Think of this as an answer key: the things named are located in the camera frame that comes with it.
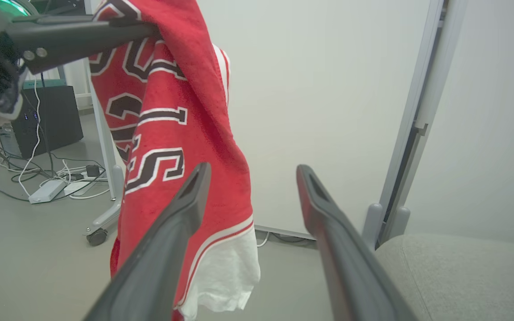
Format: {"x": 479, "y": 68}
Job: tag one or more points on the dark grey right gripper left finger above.
{"x": 150, "y": 276}

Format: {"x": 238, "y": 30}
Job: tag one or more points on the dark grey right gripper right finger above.
{"x": 355, "y": 281}

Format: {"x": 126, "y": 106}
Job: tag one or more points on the red jersey with white trim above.
{"x": 176, "y": 133}

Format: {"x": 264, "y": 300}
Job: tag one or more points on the teal flat box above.
{"x": 45, "y": 84}

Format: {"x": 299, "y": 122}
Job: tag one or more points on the black caster wheel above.
{"x": 97, "y": 237}

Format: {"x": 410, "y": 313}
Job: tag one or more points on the grey partition foot with caster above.
{"x": 105, "y": 218}

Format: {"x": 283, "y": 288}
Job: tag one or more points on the black computer box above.
{"x": 56, "y": 120}

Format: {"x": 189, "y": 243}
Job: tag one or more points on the grey fabric sofa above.
{"x": 462, "y": 281}

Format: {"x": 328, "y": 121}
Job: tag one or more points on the white power strip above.
{"x": 47, "y": 191}
{"x": 78, "y": 186}

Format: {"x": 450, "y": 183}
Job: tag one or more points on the black power adapter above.
{"x": 93, "y": 170}

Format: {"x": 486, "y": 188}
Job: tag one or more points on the wide white partition panel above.
{"x": 319, "y": 89}

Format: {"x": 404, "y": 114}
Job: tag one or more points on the narrow white partition panel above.
{"x": 484, "y": 133}

